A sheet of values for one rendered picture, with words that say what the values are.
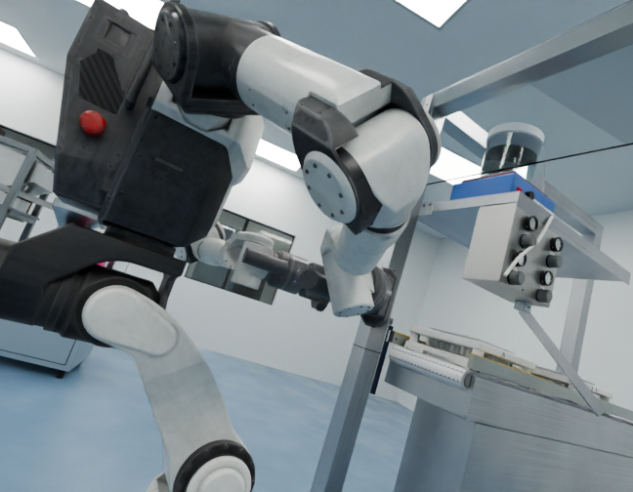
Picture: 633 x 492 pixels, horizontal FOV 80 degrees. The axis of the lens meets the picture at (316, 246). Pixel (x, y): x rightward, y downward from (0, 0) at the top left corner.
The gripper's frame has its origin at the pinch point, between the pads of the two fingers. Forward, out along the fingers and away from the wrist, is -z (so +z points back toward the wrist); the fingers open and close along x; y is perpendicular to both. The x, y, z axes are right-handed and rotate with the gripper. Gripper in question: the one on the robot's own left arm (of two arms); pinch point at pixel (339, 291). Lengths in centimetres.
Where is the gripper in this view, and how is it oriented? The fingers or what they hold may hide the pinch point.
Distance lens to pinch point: 94.7
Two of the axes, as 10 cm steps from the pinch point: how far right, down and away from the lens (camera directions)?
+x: -3.1, 9.3, -1.8
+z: -8.8, -3.5, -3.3
